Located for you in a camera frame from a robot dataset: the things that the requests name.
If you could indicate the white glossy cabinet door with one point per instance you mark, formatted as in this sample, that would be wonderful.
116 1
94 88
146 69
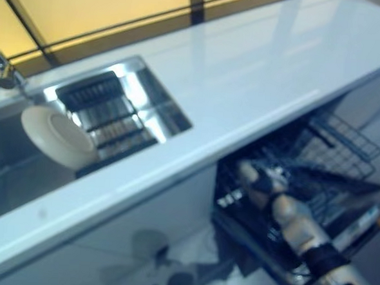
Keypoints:
160 211
373 105
24 261

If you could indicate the open built-in dishwasher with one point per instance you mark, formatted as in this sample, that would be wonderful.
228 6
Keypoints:
352 230

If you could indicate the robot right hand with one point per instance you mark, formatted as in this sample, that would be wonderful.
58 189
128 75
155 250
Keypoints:
268 187

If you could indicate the stainless steel sink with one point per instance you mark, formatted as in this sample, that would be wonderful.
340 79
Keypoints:
10 176

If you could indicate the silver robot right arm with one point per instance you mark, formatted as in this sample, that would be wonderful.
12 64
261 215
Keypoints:
304 227

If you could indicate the black sink drying rack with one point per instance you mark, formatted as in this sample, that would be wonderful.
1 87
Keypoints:
107 121

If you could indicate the chrome gooseneck faucet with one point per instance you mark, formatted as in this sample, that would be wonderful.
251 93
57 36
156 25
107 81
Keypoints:
2 73

